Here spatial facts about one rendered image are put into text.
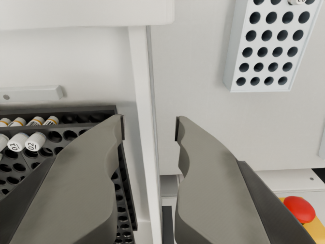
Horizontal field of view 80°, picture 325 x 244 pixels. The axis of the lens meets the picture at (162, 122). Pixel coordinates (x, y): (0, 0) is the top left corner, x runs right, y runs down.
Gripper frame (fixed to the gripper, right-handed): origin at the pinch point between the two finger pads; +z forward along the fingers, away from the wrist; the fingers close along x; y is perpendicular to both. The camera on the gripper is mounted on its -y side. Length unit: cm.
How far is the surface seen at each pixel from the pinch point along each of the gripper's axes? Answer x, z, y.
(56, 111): -9.5, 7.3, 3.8
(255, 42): 12.3, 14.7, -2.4
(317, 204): 31.0, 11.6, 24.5
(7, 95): -15.4, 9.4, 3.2
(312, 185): 32.8, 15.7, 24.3
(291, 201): 20.9, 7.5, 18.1
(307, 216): 21.8, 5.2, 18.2
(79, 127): -6.2, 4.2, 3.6
